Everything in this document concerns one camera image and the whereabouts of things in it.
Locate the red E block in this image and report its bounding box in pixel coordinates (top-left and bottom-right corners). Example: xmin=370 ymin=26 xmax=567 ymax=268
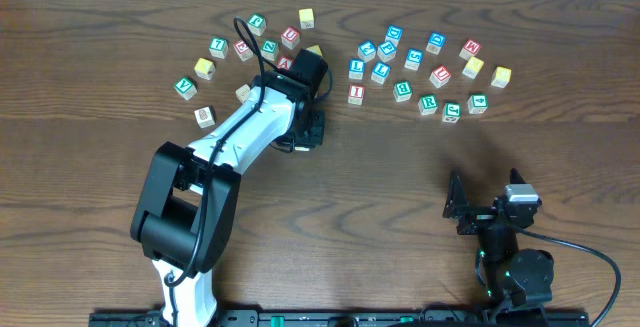
xmin=233 ymin=40 xmax=254 ymax=62

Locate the yellow O block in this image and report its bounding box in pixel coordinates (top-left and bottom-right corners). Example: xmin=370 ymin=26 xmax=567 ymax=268
xmin=307 ymin=45 xmax=323 ymax=56

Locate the red M block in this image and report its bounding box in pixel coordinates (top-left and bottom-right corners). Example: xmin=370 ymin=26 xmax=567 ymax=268
xmin=459 ymin=39 xmax=482 ymax=60

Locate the yellow block top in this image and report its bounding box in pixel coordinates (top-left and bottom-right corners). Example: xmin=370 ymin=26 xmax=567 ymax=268
xmin=299 ymin=8 xmax=315 ymax=29

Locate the green 4 block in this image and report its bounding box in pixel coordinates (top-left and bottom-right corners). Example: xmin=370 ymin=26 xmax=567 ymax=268
xmin=467 ymin=94 xmax=488 ymax=114

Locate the green Z block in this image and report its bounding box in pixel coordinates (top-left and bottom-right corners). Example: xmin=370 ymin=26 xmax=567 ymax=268
xmin=261 ymin=39 xmax=279 ymax=62

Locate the green J block left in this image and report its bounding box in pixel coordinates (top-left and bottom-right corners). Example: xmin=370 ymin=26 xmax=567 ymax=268
xmin=247 ymin=14 xmax=267 ymax=36

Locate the blue 5 block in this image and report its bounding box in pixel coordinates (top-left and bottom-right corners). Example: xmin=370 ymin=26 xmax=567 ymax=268
xmin=404 ymin=48 xmax=424 ymax=71

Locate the red U block right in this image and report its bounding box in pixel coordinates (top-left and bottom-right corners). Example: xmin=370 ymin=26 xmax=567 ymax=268
xmin=429 ymin=65 xmax=452 ymax=88

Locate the blue 2 block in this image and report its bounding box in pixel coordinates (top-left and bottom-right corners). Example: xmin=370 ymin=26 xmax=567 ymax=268
xmin=357 ymin=41 xmax=377 ymax=63

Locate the blue D block right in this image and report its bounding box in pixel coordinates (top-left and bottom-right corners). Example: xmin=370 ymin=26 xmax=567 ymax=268
xmin=426 ymin=32 xmax=446 ymax=55

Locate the red I block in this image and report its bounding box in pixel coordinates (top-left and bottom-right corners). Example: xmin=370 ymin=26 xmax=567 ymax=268
xmin=347 ymin=84 xmax=365 ymax=106

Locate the green B block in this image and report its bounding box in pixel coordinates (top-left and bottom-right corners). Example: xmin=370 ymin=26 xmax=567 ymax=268
xmin=393 ymin=81 xmax=413 ymax=102

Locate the plain picture block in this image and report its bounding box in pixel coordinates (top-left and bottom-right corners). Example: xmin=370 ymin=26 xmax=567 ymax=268
xmin=194 ymin=106 xmax=215 ymax=129

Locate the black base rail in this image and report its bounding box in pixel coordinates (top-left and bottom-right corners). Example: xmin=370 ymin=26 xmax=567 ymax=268
xmin=88 ymin=307 xmax=590 ymax=327

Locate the yellow G block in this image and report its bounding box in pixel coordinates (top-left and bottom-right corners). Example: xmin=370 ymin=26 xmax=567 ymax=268
xmin=491 ymin=66 xmax=512 ymax=88

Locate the green J block right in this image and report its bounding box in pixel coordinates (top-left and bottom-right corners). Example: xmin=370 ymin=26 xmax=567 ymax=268
xmin=442 ymin=102 xmax=461 ymax=123

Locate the red U block left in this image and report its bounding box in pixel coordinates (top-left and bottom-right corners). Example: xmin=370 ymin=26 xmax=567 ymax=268
xmin=281 ymin=26 xmax=301 ymax=50

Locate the red u block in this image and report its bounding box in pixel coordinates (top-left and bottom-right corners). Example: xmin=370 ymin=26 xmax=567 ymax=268
xmin=281 ymin=26 xmax=301 ymax=50
xmin=429 ymin=65 xmax=452 ymax=88

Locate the yellow block far left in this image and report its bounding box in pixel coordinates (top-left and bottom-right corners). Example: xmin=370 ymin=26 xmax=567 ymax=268
xmin=194 ymin=58 xmax=216 ymax=80

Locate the yellow K block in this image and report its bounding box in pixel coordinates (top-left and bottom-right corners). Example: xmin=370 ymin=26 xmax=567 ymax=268
xmin=462 ymin=56 xmax=484 ymax=79

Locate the blue l block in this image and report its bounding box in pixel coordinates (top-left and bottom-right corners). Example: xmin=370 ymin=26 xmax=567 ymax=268
xmin=348 ymin=59 xmax=365 ymax=80
xmin=371 ymin=62 xmax=391 ymax=85

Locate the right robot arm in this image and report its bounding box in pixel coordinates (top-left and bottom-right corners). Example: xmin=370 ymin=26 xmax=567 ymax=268
xmin=443 ymin=169 xmax=554 ymax=324

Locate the blue L block left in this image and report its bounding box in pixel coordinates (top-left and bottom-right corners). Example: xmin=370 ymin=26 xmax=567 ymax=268
xmin=348 ymin=59 xmax=365 ymax=80

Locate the green j block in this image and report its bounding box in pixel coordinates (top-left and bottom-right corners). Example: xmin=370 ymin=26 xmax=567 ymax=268
xmin=247 ymin=14 xmax=267 ymax=36
xmin=442 ymin=102 xmax=461 ymax=123

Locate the green V block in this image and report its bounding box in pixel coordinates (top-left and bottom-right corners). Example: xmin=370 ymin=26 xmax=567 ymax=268
xmin=174 ymin=77 xmax=197 ymax=100

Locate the blue P block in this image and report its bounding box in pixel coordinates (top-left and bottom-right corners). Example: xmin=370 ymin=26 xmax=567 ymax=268
xmin=377 ymin=41 xmax=397 ymax=63

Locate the plain red-sided block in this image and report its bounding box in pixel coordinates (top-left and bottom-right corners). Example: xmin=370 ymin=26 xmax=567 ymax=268
xmin=236 ymin=84 xmax=251 ymax=104

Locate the blue D block left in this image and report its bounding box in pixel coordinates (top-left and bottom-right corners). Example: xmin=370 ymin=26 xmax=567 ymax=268
xmin=385 ymin=25 xmax=404 ymax=47

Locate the green R block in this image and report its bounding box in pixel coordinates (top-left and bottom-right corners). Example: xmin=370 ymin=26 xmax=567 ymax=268
xmin=418 ymin=94 xmax=438 ymax=116

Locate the red A block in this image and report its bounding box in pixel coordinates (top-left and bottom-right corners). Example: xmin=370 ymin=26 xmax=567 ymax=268
xmin=277 ymin=56 xmax=294 ymax=71

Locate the blue d block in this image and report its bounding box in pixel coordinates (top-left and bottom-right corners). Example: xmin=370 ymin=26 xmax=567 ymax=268
xmin=385 ymin=25 xmax=404 ymax=47
xmin=426 ymin=32 xmax=446 ymax=55

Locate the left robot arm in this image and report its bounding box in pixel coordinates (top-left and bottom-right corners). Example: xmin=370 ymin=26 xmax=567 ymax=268
xmin=130 ymin=50 xmax=329 ymax=326

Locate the blue L block right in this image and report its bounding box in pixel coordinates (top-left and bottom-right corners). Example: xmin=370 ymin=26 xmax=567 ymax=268
xmin=371 ymin=62 xmax=391 ymax=85

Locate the green 7 block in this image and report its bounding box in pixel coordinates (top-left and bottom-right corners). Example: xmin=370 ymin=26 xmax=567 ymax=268
xmin=209 ymin=37 xmax=229 ymax=59

